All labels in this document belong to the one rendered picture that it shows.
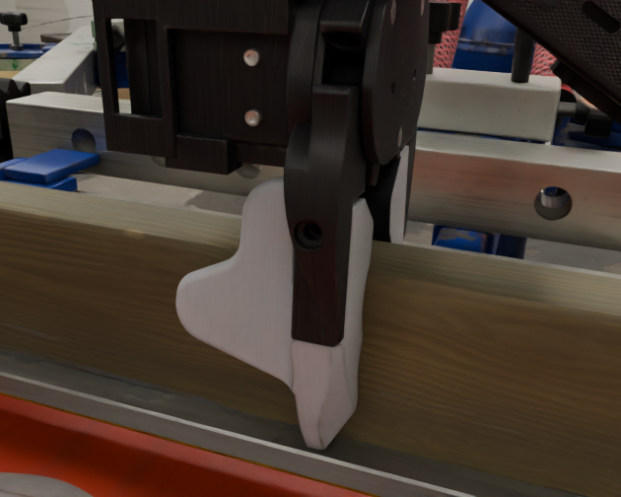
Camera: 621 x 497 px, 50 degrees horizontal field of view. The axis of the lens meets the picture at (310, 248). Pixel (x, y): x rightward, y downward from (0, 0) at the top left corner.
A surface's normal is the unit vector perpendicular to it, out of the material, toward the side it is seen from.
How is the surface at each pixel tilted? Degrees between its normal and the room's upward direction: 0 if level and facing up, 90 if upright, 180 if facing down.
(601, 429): 90
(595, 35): 88
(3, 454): 0
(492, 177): 90
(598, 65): 88
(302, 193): 81
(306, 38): 75
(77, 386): 0
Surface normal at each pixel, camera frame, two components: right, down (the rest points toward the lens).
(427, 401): -0.33, 0.36
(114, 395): 0.04, -0.92
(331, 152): -0.29, -0.02
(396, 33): 0.94, 0.14
